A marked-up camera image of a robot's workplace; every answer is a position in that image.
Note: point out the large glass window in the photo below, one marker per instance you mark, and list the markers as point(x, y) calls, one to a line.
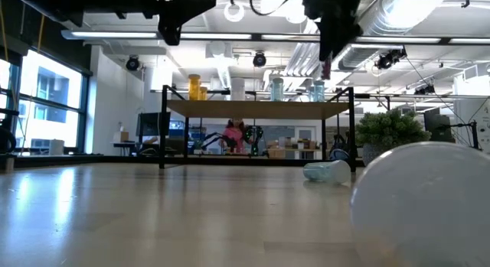
point(49, 102)

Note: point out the black aluminium table frame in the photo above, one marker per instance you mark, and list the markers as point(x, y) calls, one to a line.
point(134, 159)

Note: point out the blue white round object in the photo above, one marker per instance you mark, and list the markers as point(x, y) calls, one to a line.
point(338, 155)

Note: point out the black ceiling spotlight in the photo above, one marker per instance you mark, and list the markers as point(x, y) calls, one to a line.
point(132, 63)
point(259, 59)

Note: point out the black computer monitor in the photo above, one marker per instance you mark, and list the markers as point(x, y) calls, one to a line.
point(153, 123)

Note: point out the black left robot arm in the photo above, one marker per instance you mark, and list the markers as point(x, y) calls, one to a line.
point(95, 3)

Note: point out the black ceiling camera rig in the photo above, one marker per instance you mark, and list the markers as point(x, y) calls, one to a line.
point(390, 58)

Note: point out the long ceiling light strip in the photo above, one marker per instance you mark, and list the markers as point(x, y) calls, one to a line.
point(287, 36)
point(417, 40)
point(115, 34)
point(470, 40)

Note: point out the wooden shelf black metal frame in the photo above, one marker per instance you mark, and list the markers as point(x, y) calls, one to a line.
point(249, 109)

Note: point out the cardboard box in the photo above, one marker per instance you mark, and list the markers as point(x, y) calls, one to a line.
point(121, 136)

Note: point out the orange pill bottle white cap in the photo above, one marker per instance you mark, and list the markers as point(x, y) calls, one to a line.
point(193, 89)
point(203, 94)

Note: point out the wooden background workbench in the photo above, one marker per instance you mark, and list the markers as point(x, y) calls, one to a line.
point(291, 150)

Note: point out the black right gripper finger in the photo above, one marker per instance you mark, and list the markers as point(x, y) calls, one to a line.
point(326, 43)
point(340, 41)

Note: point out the black background robot arm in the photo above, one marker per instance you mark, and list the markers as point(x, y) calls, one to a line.
point(212, 139)
point(253, 139)

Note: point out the person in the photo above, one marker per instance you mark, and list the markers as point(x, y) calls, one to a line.
point(234, 136)

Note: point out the white bin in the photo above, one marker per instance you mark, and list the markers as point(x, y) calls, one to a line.
point(57, 146)

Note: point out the clear pill bottle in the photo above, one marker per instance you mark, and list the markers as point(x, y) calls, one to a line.
point(421, 206)
point(237, 90)

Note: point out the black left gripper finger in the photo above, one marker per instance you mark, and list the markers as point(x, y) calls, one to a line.
point(191, 8)

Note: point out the black monitor on stand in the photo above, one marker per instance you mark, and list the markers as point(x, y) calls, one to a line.
point(436, 123)

